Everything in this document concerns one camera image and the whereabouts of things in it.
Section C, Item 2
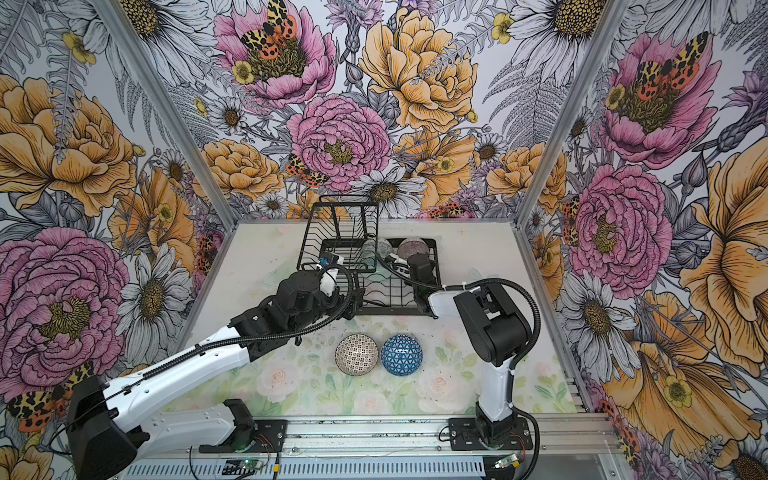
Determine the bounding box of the pink striped bowl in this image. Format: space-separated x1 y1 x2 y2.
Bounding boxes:
397 238 430 260

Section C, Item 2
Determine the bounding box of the green geometric pattern bowl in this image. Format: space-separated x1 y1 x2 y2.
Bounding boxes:
360 238 393 269

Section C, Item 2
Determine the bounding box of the brown diamond pattern bowl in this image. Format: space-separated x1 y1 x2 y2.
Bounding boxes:
334 334 379 377

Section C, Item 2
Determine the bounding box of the blue triangle pattern bowl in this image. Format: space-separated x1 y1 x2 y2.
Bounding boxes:
380 334 423 377

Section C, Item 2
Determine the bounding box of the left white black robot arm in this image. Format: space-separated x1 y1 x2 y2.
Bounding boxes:
64 265 361 479

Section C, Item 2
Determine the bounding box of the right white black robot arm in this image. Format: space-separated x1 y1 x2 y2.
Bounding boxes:
378 254 541 448

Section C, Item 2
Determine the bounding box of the green circuit board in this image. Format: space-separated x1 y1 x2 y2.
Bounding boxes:
221 458 269 479

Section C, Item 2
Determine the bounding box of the black wire dish rack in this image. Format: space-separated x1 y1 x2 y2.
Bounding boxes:
297 195 440 316

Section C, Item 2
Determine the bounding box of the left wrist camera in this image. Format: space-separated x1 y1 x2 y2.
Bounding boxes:
318 251 344 297

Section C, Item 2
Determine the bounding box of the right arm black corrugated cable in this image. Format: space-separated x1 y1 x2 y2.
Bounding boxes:
374 254 542 480

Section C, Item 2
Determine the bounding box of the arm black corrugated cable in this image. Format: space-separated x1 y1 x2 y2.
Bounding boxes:
47 262 356 445
374 254 542 480

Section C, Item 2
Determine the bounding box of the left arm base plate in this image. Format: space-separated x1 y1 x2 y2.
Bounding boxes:
198 419 288 454

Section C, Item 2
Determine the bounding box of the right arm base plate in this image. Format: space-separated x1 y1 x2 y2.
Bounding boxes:
448 416 534 451

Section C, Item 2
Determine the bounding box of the aluminium front rail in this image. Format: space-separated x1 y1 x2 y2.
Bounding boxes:
117 413 632 479

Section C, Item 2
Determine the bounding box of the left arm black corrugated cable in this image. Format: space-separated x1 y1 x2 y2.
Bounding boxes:
47 262 356 445

